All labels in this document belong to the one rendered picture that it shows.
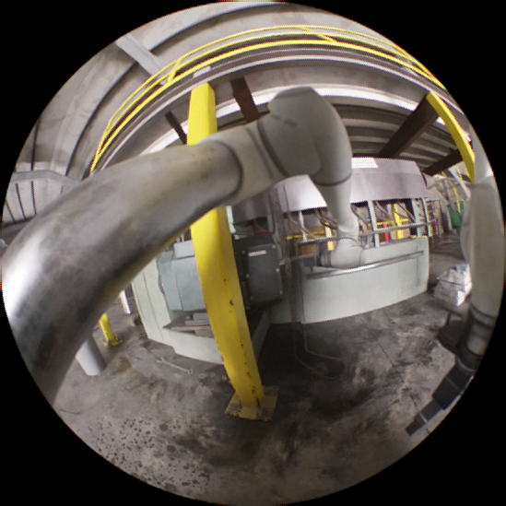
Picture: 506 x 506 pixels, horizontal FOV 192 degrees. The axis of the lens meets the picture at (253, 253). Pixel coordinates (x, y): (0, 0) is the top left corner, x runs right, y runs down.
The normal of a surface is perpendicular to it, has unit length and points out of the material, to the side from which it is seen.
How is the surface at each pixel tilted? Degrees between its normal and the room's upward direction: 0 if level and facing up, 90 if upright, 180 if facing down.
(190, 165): 85
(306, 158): 150
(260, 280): 90
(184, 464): 0
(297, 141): 140
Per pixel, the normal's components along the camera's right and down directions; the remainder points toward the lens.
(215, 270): -0.26, 0.07
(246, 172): 0.61, 0.51
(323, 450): -0.17, -0.99
